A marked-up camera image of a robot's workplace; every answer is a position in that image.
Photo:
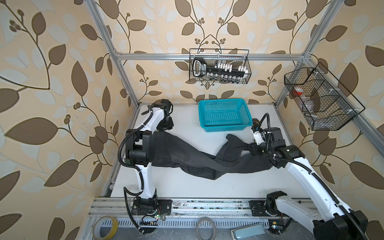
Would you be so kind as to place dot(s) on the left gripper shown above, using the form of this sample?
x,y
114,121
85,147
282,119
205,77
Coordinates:
x,y
171,124

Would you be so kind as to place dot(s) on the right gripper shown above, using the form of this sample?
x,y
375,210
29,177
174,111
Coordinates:
x,y
252,148

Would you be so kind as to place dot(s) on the dark grey trousers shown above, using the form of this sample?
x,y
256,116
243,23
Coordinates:
x,y
235,157

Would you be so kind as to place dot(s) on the teal plastic basket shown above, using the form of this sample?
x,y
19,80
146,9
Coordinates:
x,y
224,115

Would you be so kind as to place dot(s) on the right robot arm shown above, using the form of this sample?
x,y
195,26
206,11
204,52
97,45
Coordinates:
x,y
333,219

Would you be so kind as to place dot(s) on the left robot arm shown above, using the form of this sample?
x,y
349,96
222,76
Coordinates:
x,y
137,151

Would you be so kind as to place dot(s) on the black white tool set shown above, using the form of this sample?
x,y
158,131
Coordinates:
x,y
200,68

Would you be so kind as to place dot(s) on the red white small item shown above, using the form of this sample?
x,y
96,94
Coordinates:
x,y
297,91

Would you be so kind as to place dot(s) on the yellow tape roll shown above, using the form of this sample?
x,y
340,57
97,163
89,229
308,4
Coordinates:
x,y
105,228

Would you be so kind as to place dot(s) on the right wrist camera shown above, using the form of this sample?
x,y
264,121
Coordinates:
x,y
258,136

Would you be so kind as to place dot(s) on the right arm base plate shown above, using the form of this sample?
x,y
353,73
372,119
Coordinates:
x,y
258,209

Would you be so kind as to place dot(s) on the back wire basket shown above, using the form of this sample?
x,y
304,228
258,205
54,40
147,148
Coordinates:
x,y
237,58

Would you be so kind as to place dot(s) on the wire basket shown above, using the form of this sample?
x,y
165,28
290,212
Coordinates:
x,y
237,58
327,104

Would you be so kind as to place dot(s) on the right wire basket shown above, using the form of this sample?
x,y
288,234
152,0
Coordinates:
x,y
327,104

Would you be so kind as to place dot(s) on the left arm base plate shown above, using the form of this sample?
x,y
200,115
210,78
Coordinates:
x,y
163,207

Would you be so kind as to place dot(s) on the aluminium front rail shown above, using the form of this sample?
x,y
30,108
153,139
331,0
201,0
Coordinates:
x,y
181,207

